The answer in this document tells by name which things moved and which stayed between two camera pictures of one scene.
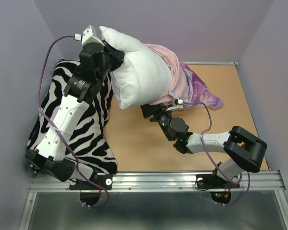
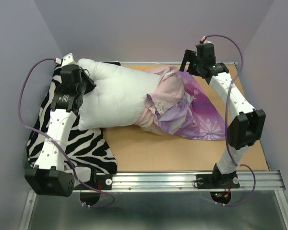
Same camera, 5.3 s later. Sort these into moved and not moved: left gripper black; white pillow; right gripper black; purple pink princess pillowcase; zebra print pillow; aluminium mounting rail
Moved: white pillow; left gripper black; purple pink princess pillowcase; right gripper black
Not moved: zebra print pillow; aluminium mounting rail
